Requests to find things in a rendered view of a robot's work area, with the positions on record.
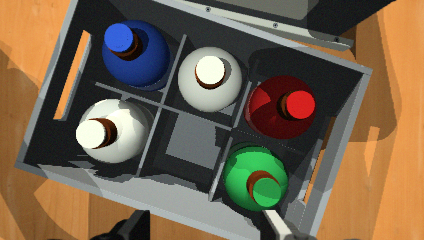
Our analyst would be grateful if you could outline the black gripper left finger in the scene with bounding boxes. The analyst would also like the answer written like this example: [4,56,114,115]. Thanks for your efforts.
[90,210,150,240]

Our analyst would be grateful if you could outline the white bottle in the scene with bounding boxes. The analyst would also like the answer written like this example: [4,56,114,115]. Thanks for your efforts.
[76,99,155,164]
[178,46,242,113]

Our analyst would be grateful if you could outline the red bottle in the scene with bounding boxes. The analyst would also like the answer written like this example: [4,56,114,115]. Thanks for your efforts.
[243,75,317,140]

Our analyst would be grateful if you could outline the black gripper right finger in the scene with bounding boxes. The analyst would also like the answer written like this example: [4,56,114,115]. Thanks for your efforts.
[260,210,318,240]

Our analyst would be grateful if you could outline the dark grey plastic crate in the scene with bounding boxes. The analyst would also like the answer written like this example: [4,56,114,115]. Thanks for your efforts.
[185,0,396,36]
[14,0,372,240]

